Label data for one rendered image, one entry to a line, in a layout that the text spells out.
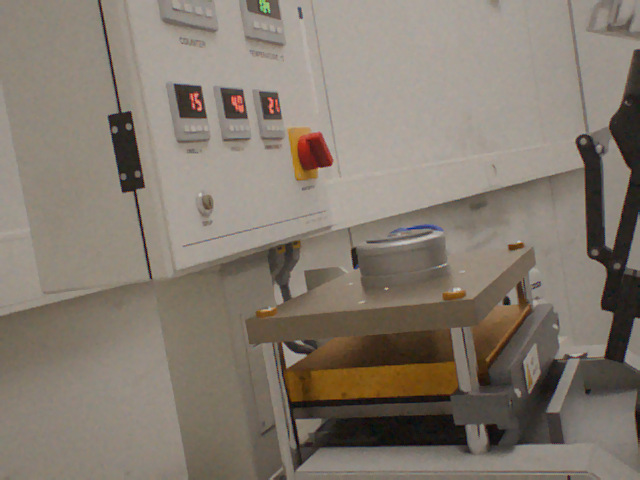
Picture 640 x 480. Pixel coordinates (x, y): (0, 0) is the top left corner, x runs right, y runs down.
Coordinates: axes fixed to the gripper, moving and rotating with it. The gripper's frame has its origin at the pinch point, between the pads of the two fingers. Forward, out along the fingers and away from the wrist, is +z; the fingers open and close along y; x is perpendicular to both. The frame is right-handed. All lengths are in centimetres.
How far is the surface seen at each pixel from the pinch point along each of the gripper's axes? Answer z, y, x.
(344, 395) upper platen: 9.2, -18.4, -10.4
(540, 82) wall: -22, -42, 208
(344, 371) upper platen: 7.3, -18.7, -10.4
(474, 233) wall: 21, -41, 144
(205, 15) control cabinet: -18.3, -37.9, -5.8
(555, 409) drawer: 6.6, -3.1, -7.1
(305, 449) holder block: 14.8, -21.0, -10.1
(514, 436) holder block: 10.7, -5.8, -4.5
